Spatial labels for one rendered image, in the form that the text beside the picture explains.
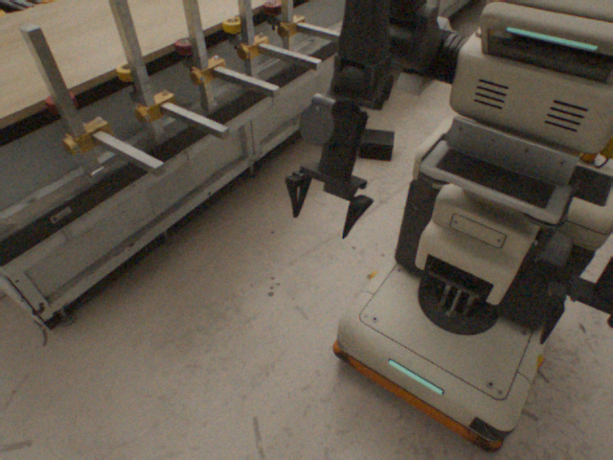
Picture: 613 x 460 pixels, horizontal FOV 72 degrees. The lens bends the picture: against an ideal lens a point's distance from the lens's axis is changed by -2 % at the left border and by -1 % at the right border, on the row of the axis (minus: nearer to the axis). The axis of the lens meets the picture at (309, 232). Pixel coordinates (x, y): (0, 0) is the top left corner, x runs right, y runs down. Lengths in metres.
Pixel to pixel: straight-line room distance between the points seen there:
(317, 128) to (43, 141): 1.15
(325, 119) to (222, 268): 1.47
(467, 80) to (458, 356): 0.91
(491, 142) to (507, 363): 0.85
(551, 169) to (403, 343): 0.80
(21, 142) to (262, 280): 1.04
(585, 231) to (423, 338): 0.58
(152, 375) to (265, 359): 0.43
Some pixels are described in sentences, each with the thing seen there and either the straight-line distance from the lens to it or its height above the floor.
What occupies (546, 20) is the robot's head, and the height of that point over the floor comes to 1.31.
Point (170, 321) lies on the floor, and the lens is 1.88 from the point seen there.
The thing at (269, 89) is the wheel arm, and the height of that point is 0.84.
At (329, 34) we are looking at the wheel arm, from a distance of 1.90.
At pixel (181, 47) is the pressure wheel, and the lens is 1.70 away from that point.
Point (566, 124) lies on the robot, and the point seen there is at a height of 1.14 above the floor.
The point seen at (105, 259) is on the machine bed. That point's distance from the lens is 1.97.
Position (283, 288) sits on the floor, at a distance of 1.89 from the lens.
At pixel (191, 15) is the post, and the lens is 1.56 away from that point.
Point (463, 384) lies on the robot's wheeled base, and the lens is 1.43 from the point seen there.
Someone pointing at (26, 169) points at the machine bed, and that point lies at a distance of 1.62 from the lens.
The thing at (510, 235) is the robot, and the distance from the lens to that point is 0.98.
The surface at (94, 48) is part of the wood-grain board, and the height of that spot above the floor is 0.90.
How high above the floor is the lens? 1.51
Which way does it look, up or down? 46 degrees down
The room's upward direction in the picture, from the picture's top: straight up
